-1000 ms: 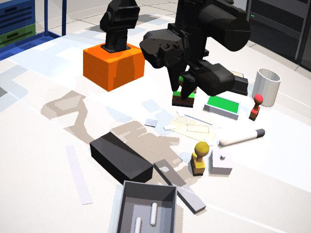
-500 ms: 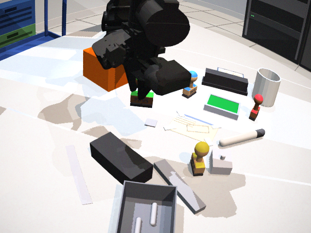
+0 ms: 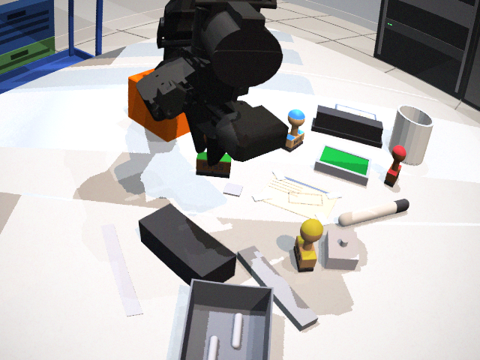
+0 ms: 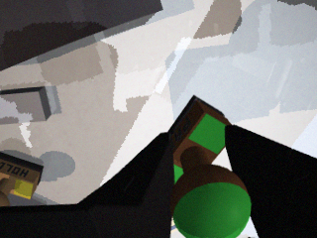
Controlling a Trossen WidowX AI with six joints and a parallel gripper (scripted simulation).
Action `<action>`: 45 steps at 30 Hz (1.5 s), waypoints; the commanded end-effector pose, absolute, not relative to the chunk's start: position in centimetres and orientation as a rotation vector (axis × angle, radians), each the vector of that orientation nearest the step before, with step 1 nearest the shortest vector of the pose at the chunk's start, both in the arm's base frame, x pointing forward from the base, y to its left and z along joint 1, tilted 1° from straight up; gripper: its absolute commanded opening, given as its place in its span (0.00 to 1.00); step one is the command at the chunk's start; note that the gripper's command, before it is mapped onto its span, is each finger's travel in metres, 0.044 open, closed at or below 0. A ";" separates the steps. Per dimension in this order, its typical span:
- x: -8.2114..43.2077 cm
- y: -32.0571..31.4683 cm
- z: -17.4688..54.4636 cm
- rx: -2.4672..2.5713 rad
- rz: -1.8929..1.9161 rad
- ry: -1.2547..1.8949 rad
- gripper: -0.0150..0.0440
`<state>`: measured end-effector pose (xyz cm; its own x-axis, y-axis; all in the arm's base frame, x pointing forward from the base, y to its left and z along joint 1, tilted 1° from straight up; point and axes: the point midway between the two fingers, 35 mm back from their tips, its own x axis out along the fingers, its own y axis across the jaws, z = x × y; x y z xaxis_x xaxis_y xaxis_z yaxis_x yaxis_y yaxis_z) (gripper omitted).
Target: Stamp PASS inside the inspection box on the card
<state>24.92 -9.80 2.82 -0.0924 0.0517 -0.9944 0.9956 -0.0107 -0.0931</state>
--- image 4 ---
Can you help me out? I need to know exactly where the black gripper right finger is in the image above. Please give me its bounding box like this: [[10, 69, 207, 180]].
[[225, 124, 317, 238]]

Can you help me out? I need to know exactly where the rubber stamp with yellow knob handle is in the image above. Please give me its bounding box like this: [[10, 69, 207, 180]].
[[0, 152, 44, 206]]

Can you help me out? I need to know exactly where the pale grey flat bar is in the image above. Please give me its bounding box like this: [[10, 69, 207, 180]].
[[0, 86, 52, 124]]

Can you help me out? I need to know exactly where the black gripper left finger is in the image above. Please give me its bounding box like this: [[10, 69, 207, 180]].
[[0, 132, 174, 238]]

